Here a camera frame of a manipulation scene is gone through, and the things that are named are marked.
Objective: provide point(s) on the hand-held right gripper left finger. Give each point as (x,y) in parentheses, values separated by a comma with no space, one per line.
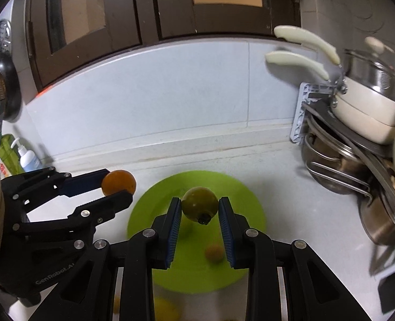
(170,234)

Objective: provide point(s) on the corner pot rack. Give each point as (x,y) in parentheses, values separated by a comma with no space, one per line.
(299,117)

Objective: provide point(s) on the white pump bottle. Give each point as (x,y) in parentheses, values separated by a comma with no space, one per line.
(29,160)

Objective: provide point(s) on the black hanging pan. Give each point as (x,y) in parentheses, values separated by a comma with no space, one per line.
(10,87)

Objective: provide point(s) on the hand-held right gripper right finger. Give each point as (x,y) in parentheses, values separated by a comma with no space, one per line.
(226,234)

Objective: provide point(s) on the cream frying pan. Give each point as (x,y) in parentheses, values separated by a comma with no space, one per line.
(297,61)

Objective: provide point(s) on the cream saucepan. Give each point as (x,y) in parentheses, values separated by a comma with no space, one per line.
(311,40)

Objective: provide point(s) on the orange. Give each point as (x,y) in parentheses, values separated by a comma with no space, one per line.
(214,253)
(119,180)

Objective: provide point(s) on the green plate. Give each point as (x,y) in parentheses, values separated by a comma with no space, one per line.
(197,279)

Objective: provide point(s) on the yellow-green pear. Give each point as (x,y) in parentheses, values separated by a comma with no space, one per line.
(165,309)

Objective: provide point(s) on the steel pot with lid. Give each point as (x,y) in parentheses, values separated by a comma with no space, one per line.
(371,70)

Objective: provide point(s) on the green tomato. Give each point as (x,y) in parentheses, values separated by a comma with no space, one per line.
(199,204)

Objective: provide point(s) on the brown cabinet door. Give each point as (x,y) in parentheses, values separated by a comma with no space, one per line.
(224,3)
(84,23)

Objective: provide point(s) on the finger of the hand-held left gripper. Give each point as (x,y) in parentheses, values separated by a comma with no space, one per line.
(107,204)
(84,182)

